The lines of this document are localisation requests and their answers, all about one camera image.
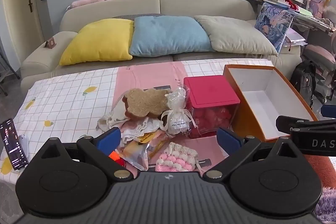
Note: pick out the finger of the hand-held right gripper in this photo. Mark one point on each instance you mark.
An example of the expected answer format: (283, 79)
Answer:
(329, 111)
(294, 124)

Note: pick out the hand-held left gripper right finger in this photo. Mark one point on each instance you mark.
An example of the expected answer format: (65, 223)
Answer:
(229, 140)

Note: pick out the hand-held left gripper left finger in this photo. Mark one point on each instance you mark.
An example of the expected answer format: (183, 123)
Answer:
(109, 138)

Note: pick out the yellow snack packet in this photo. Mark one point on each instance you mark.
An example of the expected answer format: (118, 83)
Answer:
(136, 153)

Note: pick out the orange cardboard box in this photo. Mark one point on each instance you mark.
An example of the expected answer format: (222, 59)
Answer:
(262, 98)

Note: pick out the brown plush bear toy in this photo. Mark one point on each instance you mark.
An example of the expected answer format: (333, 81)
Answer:
(147, 103)

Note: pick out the white organza gift bag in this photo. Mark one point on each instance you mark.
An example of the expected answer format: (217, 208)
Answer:
(178, 119)

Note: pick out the pink white crochet pouch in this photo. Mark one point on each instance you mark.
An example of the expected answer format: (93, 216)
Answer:
(173, 161)

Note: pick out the red orange knitted item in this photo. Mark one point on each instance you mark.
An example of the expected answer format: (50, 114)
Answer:
(118, 159)

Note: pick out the rust brown cloth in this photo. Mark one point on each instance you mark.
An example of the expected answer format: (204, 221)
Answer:
(319, 171)

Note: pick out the black backpack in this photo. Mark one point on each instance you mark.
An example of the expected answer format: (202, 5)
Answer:
(304, 82)

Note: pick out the red lid clear container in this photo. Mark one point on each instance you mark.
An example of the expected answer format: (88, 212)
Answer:
(210, 92)

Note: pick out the fuzzy pastel fabric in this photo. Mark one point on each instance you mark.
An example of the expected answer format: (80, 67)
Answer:
(328, 203)

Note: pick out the pink printed cloth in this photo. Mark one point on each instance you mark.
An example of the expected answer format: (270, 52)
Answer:
(147, 77)

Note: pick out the cluttered white desk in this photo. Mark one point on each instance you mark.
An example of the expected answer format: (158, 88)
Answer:
(315, 20)

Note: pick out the black smartphone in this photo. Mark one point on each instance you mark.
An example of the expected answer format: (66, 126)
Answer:
(11, 142)

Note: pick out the yellow pillow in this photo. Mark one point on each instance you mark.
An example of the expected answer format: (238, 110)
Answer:
(99, 40)

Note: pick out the blue printed pillow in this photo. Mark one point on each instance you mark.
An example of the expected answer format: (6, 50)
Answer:
(273, 22)

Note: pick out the beige pillow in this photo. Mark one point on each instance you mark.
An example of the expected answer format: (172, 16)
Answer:
(236, 35)

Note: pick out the purple unicorn plush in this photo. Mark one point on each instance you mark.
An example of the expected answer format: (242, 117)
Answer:
(319, 5)

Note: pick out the small brown phone stand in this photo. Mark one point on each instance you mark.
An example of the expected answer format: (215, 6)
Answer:
(51, 43)

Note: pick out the light blue pillow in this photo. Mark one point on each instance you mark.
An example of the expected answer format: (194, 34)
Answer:
(168, 35)

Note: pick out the black metal step ladder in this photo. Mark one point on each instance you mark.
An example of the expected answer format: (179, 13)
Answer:
(10, 69)

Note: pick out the grey patterned cloth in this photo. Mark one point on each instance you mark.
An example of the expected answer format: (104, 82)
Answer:
(141, 15)

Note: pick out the pink plush toy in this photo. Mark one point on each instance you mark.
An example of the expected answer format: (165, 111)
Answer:
(89, 0)

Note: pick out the beige fabric sofa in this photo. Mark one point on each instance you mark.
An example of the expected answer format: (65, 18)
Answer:
(183, 3)

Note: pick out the cream door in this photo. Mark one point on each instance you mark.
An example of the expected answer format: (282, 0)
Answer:
(21, 3)

